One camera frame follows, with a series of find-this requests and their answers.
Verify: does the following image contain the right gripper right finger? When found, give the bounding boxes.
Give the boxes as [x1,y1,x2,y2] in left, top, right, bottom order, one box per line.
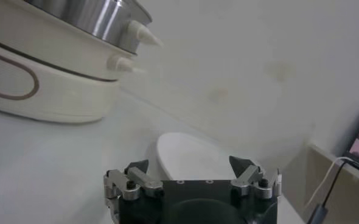
[229,155,282,204]

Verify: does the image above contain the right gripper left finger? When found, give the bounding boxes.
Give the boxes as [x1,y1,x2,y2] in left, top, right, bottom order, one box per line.
[103,158,164,214]

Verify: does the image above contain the stainless steel steamer pot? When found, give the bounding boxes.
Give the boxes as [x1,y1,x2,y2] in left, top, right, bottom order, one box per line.
[24,0,164,55]

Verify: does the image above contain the white round plate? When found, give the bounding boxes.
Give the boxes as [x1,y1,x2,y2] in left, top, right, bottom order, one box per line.
[156,132,259,181]

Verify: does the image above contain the black inline power adapter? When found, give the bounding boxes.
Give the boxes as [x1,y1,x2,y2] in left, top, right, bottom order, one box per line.
[306,203,329,224]

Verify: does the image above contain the cream electric cooker base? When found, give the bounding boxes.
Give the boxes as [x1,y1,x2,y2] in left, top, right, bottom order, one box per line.
[0,0,147,124]

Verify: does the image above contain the white charging cable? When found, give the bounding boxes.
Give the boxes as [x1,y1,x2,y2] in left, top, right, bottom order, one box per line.
[307,156,355,208]

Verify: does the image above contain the black power cable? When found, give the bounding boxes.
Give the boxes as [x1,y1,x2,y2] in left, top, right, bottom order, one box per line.
[322,161,350,205]

